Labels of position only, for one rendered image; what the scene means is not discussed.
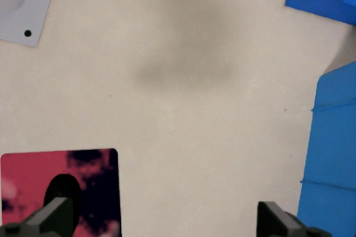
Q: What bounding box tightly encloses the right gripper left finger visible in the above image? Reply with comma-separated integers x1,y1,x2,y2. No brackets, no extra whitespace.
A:
0,198,73,237

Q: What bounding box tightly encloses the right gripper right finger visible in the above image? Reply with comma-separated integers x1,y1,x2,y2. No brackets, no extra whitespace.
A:
256,201,332,237

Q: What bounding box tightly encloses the blue plastic crate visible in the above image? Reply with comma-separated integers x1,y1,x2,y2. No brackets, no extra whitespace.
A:
297,61,356,237

